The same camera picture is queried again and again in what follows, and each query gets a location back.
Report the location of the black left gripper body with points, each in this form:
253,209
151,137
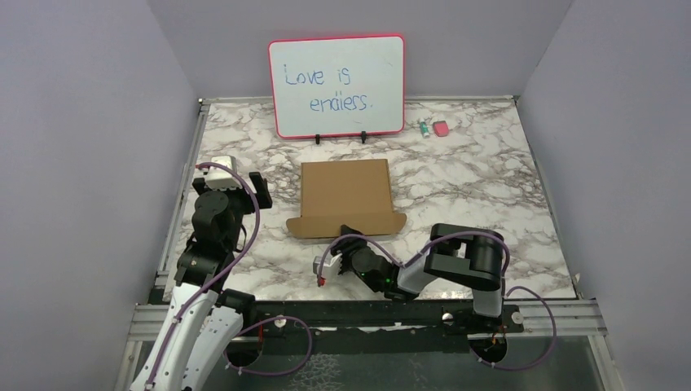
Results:
242,203

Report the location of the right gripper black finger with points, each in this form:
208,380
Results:
348,233
346,247

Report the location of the brown cardboard box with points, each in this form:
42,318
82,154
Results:
353,193

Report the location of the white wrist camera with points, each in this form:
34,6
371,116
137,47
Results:
331,267
220,172

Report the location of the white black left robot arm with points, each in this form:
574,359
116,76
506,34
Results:
202,315

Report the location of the pink framed whiteboard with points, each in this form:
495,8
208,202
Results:
338,86

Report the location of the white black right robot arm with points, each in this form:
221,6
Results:
472,257

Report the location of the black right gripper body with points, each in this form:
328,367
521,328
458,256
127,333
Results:
346,262

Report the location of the pink eraser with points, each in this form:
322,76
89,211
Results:
441,129

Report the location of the black whiteboard stand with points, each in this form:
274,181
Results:
362,135

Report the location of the green white marker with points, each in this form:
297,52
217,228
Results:
424,130

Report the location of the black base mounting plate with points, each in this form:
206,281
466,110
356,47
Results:
367,327

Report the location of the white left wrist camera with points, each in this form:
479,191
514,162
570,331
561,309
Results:
220,172

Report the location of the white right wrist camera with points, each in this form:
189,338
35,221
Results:
331,267

